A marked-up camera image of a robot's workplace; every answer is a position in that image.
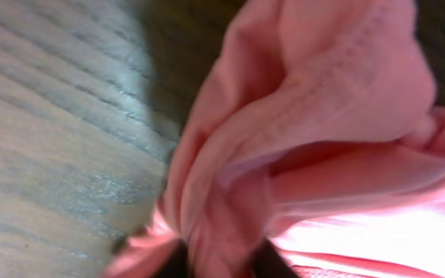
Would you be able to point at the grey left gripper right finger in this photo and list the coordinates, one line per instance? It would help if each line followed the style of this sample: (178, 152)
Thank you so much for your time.
(267, 263)

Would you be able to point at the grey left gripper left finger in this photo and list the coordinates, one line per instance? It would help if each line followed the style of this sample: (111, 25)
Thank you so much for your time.
(176, 265)

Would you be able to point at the light pink t-shirt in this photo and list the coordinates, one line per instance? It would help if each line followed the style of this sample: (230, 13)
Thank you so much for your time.
(315, 130)

